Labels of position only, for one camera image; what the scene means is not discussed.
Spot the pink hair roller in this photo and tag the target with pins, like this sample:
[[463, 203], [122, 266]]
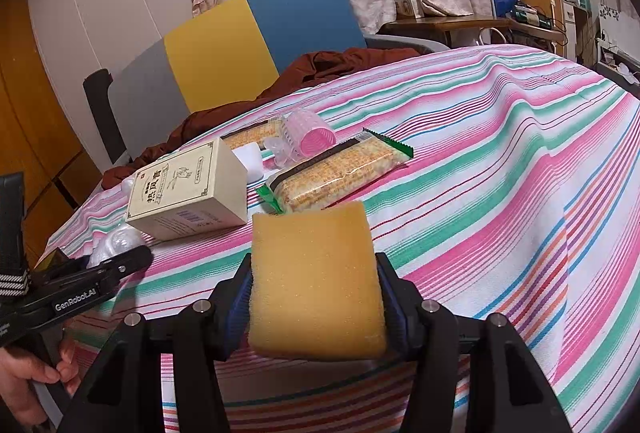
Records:
[[315, 140]]

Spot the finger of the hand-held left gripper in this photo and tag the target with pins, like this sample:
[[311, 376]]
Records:
[[127, 260]]

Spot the grey yellow blue chair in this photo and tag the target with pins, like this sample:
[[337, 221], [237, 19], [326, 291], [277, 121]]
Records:
[[215, 58]]

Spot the red-brown cloth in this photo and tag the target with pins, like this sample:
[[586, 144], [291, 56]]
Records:
[[320, 68]]

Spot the clear plastic clip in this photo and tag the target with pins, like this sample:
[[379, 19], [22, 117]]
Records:
[[280, 153]]

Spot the yellow sponge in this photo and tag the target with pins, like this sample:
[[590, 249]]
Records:
[[315, 278]]

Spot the small white cup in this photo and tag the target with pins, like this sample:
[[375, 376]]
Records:
[[250, 160]]

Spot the beige cardboard box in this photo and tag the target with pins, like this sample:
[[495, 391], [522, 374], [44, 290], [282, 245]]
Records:
[[185, 193]]

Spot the wooden cabinet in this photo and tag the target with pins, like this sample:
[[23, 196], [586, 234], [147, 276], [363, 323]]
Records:
[[30, 113]]

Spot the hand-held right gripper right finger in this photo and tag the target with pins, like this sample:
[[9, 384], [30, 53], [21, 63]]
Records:
[[395, 313]]

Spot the dark storage bin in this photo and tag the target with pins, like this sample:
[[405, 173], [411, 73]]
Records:
[[615, 63]]

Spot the black rolled mat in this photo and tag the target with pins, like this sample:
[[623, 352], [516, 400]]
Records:
[[102, 113]]

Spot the wooden side table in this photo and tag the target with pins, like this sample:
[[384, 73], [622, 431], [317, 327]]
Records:
[[450, 23]]

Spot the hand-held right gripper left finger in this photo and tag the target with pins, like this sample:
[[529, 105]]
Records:
[[237, 308]]

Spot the striped tablecloth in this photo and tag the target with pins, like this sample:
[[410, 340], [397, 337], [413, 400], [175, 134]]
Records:
[[500, 163]]

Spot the green cracker packet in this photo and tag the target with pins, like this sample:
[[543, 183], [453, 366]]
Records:
[[252, 134], [335, 173]]

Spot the person's left hand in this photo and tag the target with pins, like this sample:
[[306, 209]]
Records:
[[25, 373]]

